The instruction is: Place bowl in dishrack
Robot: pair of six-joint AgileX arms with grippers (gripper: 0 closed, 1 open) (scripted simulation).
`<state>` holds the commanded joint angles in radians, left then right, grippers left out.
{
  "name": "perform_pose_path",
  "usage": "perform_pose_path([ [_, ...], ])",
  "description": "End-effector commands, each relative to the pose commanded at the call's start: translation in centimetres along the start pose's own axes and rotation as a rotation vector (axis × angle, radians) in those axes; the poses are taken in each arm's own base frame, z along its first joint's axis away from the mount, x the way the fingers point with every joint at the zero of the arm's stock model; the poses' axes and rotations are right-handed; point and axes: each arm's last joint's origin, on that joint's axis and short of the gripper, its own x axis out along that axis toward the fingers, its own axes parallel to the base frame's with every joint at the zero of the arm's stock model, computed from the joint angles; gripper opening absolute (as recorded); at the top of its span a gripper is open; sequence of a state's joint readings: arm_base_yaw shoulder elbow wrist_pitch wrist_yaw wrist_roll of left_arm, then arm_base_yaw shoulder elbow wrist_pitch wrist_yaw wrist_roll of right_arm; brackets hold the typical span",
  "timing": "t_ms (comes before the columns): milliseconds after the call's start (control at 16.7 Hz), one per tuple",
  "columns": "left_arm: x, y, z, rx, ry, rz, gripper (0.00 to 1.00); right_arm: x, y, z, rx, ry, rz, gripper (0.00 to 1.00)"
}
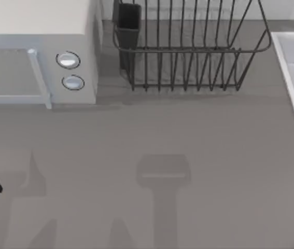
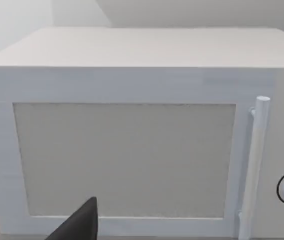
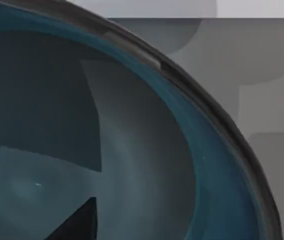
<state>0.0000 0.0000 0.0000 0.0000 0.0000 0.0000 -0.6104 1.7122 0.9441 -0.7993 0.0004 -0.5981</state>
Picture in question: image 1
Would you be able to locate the large round microwave knob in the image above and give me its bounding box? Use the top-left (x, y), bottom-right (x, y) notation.
top-left (55, 50), bottom-right (81, 70)

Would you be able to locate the pale microwave oven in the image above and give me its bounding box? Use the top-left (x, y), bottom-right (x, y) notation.
top-left (0, 0), bottom-right (104, 109)

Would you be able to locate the microwave oven door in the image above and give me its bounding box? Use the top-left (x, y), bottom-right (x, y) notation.
top-left (0, 48), bottom-right (52, 109)

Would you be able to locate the dark wire dish rack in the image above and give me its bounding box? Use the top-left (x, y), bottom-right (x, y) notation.
top-left (112, 0), bottom-right (271, 92)

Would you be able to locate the small round microwave knob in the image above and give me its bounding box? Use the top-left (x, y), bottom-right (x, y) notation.
top-left (61, 74), bottom-right (86, 91)

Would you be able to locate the black utensil holder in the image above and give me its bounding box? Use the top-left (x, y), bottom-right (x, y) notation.
top-left (112, 0), bottom-right (142, 71)

